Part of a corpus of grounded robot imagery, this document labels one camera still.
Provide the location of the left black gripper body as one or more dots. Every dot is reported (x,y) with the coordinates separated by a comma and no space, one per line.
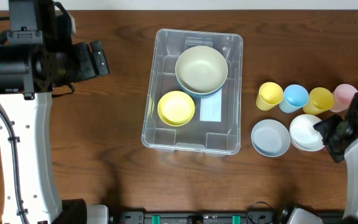
(81,61)

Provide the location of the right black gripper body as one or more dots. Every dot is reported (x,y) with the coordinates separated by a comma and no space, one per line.
(334,137)

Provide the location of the white small bowl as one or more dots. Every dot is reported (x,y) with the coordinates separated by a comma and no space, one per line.
(303,135)

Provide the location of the yellow cup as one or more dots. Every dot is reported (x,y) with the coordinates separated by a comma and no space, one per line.
(320,100)
(269,95)

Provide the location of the pink cup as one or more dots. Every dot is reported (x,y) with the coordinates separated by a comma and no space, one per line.
(343,95)

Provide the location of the light blue small bowl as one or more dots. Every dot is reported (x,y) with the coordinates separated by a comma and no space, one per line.
(270,138)

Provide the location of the dark blue bowl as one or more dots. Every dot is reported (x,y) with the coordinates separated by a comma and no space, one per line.
(199,95)

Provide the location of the beige bowl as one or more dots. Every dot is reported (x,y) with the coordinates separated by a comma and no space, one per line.
(201,69)

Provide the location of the yellow small bowl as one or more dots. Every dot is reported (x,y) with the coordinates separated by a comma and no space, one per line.
(176,108)

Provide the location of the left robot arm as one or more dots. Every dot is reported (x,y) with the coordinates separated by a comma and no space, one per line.
(30,192)

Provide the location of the white label in container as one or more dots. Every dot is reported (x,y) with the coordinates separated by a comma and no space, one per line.
(211,107)

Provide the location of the clear plastic storage container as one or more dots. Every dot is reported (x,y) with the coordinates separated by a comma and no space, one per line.
(215,138)

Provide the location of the light blue cup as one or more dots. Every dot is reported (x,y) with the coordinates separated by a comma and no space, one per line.
(295,97)

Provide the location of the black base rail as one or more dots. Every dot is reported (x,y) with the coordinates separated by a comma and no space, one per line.
(289,214)

